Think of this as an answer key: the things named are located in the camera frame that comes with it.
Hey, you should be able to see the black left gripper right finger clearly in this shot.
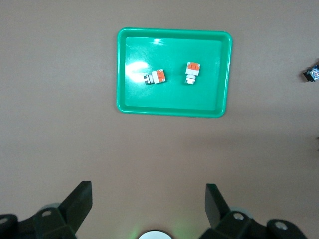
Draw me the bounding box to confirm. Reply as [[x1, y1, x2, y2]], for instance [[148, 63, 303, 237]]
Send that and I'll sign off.
[[200, 183, 265, 239]]

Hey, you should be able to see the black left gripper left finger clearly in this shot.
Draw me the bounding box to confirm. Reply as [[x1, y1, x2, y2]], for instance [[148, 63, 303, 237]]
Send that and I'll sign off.
[[32, 181, 93, 239]]

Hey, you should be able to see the white orange push button switch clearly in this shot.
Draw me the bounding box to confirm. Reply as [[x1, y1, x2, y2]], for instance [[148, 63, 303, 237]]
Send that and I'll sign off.
[[143, 69, 167, 86], [184, 61, 201, 85]]

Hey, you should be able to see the green plastic tray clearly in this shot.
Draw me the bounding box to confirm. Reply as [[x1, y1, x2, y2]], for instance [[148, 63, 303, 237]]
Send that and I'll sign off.
[[116, 27, 233, 119]]

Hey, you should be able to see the red push button switch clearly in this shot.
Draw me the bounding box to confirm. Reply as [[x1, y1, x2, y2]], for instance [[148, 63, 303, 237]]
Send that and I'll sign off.
[[303, 64, 319, 83]]

